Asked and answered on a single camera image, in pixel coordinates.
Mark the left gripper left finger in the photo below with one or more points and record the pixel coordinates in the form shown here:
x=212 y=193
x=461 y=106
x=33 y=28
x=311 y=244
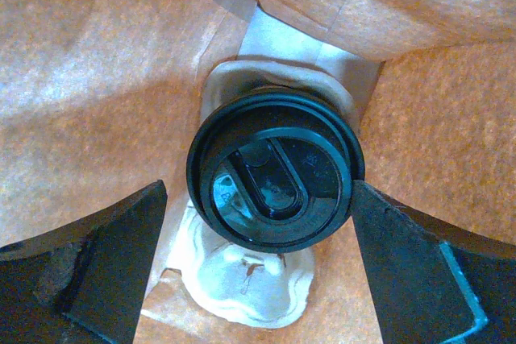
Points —
x=84 y=282

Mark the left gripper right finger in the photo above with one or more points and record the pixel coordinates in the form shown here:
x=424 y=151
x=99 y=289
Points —
x=431 y=281

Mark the brown pulp cup carrier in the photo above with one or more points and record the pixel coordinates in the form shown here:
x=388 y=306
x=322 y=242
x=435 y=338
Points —
x=254 y=288

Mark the brown paper bag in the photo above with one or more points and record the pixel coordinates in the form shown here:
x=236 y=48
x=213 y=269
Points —
x=101 y=97

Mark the black coffee cup lid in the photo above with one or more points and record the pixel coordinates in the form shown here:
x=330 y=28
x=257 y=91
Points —
x=272 y=171

